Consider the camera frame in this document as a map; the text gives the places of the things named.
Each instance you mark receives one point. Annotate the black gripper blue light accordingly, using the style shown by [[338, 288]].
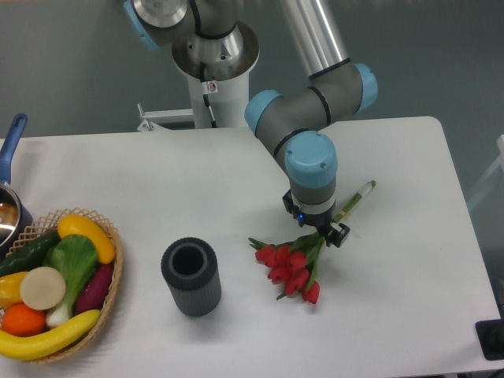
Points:
[[319, 216]]

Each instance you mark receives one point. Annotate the red tulip bouquet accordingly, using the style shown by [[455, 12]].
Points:
[[295, 264]]

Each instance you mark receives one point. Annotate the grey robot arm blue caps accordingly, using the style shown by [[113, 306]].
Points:
[[216, 52]]

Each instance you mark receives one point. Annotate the dark grey ribbed vase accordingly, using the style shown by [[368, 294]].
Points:
[[190, 269]]

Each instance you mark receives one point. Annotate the black device at table edge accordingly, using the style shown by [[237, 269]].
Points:
[[490, 336]]

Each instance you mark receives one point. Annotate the purple sweet potato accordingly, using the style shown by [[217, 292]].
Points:
[[96, 290]]

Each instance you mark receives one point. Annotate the green bok choy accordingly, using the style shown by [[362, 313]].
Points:
[[75, 258]]

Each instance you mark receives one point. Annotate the woven wicker basket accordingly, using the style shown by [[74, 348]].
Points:
[[49, 223]]

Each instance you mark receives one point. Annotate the beige round slice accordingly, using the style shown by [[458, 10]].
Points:
[[42, 288]]

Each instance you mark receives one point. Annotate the dark green cucumber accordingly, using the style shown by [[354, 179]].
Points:
[[31, 255]]

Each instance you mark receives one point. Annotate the yellow bell pepper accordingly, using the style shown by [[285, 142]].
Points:
[[10, 289]]

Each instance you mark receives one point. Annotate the orange fruit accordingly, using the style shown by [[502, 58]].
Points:
[[23, 321]]

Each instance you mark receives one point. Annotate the yellow banana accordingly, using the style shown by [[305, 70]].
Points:
[[42, 345]]

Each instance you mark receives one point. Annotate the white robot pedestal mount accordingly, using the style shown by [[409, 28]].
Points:
[[214, 104]]

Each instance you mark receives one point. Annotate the white frame at right edge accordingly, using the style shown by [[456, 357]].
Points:
[[488, 181]]

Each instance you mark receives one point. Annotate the blue handled saucepan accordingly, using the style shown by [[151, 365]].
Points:
[[14, 215]]

